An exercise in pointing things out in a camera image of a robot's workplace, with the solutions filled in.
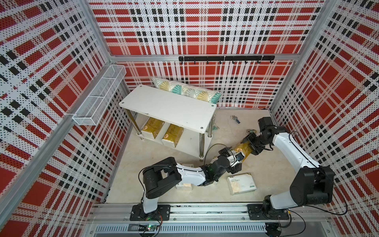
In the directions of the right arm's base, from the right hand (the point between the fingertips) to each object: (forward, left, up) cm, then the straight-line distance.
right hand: (245, 144), depth 83 cm
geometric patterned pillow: (+18, +22, +22) cm, 36 cm away
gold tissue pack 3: (-4, +2, +4) cm, 6 cm away
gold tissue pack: (+12, +56, +1) cm, 58 cm away
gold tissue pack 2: (+7, +43, -1) cm, 43 cm away
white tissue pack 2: (-19, +4, -9) cm, 21 cm away
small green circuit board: (-38, +55, -15) cm, 68 cm away
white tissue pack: (-20, +34, -9) cm, 41 cm away
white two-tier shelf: (+1, +35, +20) cm, 40 cm away
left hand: (-4, +6, -2) cm, 7 cm away
